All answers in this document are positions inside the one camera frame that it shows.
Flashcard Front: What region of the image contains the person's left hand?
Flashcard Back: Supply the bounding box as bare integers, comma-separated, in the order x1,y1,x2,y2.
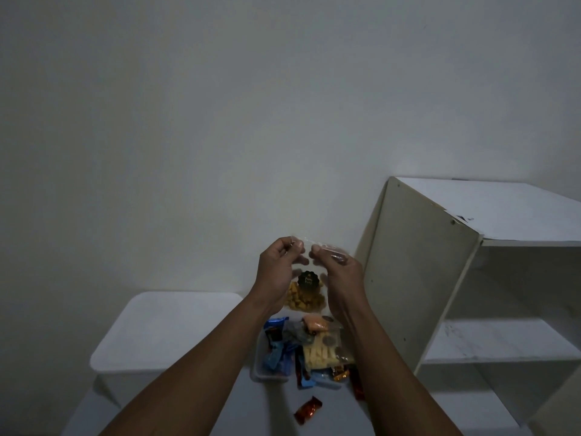
255,236,310,310

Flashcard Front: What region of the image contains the person's right hand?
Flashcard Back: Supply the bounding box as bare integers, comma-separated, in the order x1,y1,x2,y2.
308,243,367,321

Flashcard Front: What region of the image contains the clear bag of orange-yellow snacks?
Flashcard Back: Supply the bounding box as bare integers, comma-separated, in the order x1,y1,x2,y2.
284,236,351,314

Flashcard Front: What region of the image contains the clear bag of orange snacks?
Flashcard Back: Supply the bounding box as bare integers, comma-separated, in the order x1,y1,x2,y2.
301,314,333,336

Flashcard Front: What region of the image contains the clear bag of grey snacks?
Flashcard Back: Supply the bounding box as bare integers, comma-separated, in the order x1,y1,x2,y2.
281,319,310,346

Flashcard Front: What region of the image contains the pile of candies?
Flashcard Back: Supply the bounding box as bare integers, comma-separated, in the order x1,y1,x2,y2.
263,316,367,403

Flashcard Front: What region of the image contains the white plastic storage bin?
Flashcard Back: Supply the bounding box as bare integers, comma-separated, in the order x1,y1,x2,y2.
89,291,246,410

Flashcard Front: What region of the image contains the red candy wrapper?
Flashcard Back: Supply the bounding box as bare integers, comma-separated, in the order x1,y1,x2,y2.
293,395,324,426

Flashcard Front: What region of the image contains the person's right forearm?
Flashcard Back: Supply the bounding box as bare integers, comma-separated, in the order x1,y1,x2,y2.
329,308,465,436

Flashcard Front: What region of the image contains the person's left forearm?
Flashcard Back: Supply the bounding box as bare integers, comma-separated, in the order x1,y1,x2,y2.
97,294,274,436

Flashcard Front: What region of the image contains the white shelf unit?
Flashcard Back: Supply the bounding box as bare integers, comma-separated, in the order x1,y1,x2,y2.
353,176,581,433

